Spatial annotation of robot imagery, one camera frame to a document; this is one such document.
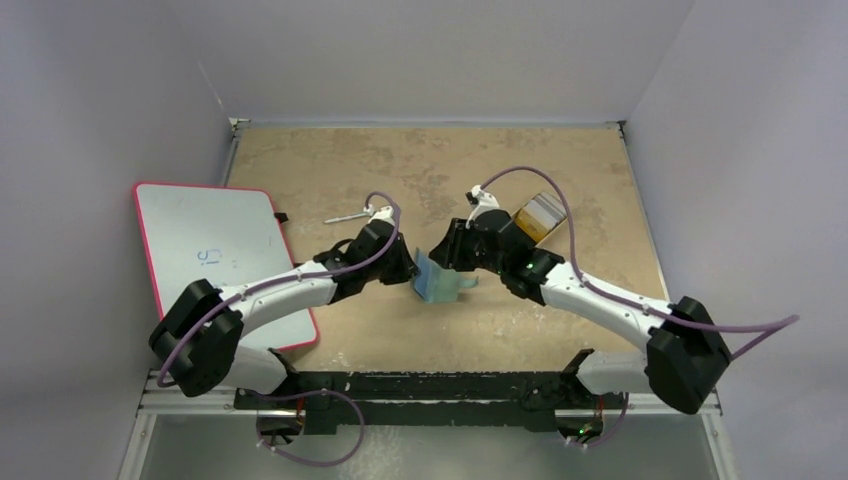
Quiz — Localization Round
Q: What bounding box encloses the stack of grey cards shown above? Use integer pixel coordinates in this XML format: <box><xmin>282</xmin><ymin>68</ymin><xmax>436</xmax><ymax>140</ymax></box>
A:
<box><xmin>528</xmin><ymin>191</ymin><xmax>567</xmax><ymax>228</ymax></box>

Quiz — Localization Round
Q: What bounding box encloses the beige oval card tray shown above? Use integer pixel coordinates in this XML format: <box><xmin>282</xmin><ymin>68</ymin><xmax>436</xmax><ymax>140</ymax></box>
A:
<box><xmin>512</xmin><ymin>191</ymin><xmax>568</xmax><ymax>246</ymax></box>

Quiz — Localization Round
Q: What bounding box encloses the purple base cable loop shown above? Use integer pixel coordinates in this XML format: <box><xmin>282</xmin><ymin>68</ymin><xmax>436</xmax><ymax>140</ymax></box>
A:
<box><xmin>255</xmin><ymin>388</ymin><xmax>368</xmax><ymax>469</ymax></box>

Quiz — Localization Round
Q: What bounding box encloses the aluminium extrusion frame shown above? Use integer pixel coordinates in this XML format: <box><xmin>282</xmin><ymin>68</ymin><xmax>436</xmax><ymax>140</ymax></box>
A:
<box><xmin>120</xmin><ymin>380</ymin><xmax>738</xmax><ymax>479</ymax></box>

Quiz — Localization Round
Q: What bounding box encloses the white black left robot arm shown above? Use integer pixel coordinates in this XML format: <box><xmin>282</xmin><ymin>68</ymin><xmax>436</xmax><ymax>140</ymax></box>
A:
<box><xmin>148</xmin><ymin>216</ymin><xmax>418</xmax><ymax>409</ymax></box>

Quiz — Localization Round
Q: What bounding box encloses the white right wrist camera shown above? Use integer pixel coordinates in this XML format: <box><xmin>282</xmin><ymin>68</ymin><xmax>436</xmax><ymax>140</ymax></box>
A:
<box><xmin>465</xmin><ymin>185</ymin><xmax>501</xmax><ymax>229</ymax></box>

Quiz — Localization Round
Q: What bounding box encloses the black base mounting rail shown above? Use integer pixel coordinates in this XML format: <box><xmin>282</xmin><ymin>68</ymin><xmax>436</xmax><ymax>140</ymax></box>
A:
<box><xmin>234</xmin><ymin>350</ymin><xmax>626</xmax><ymax>437</ymax></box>

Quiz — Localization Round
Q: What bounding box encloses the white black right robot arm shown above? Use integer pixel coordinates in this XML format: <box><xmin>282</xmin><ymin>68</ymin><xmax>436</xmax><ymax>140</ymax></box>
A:
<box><xmin>429</xmin><ymin>211</ymin><xmax>732</xmax><ymax>414</ymax></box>

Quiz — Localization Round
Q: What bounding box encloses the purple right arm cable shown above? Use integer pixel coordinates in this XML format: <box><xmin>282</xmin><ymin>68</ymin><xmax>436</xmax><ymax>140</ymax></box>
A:
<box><xmin>471</xmin><ymin>166</ymin><xmax>801</xmax><ymax>362</ymax></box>

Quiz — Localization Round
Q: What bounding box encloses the pink framed whiteboard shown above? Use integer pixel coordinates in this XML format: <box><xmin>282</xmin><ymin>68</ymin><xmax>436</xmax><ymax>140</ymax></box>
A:
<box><xmin>134</xmin><ymin>183</ymin><xmax>293</xmax><ymax>314</ymax></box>

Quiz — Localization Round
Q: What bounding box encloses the white marker pen green cap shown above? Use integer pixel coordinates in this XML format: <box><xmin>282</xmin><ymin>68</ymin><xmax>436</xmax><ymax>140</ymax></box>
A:
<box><xmin>323</xmin><ymin>208</ymin><xmax>373</xmax><ymax>225</ymax></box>

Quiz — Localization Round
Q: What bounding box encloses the green leather card holder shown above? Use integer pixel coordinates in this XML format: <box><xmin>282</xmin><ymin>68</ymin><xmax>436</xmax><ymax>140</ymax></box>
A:
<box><xmin>411</xmin><ymin>249</ymin><xmax>479</xmax><ymax>303</ymax></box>

